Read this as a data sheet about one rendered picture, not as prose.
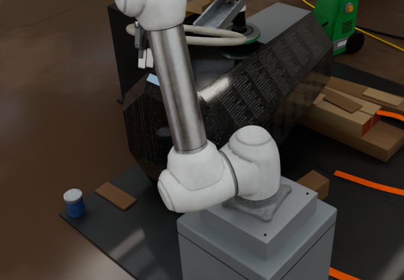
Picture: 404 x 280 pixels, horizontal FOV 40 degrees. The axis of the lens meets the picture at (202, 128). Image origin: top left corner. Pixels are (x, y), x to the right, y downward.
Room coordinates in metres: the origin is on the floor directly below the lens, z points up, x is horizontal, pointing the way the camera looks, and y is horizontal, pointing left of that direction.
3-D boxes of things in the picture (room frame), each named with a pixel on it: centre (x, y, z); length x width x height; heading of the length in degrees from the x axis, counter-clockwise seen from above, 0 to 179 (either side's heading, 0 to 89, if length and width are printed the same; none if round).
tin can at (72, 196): (2.22, 0.73, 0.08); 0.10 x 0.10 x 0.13
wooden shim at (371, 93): (3.03, -1.22, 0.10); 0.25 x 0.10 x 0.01; 48
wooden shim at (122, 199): (2.32, 0.52, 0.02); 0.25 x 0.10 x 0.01; 48
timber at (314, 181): (2.17, -0.52, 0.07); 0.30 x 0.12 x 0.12; 128
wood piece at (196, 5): (3.13, 0.00, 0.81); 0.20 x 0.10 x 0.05; 52
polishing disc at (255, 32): (2.63, -0.23, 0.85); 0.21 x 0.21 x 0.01
